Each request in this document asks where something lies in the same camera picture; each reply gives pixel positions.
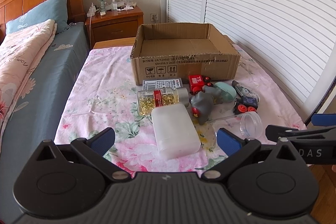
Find clear plastic jar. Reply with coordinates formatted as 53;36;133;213
210;111;264;139

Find dark blue toy block car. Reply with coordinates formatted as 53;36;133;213
233;96;258;115

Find correction tape dispenser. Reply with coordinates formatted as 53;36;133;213
231;80;260;102

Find mint green round case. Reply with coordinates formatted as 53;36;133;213
214;82;237;103

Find grey elephant toy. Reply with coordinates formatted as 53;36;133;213
190;85;223;125

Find white translucent plastic case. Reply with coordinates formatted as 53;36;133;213
151;103;201;160

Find bottle of yellow capsules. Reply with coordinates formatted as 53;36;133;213
137;88;189;116

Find red toy train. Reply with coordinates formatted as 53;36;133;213
188;75;214;95

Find barcode labelled package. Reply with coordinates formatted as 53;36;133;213
142;78;183;90

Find blue bed sheet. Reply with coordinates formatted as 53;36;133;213
1;22;89;223

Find pink floral tablecloth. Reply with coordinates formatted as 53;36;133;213
54;45;306;176

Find brown cardboard box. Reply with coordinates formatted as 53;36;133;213
130;23;240;85

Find white louvred closet doors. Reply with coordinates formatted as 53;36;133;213
166;0;335;120

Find pink floral quilt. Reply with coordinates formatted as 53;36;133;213
1;19;58;135

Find wooden nightstand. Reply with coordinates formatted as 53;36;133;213
85;7;143;49

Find white power strip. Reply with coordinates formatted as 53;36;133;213
87;3;97;18

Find blue pillow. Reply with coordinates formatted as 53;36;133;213
6;0;68;34

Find clear spray bottle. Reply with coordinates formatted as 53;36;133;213
111;0;118;11

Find small green desk fan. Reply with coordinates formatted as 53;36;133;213
98;0;106;16

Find white phone stand gadget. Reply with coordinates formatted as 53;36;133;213
123;0;134;10

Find wall power outlet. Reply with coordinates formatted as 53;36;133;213
150;13;158;23

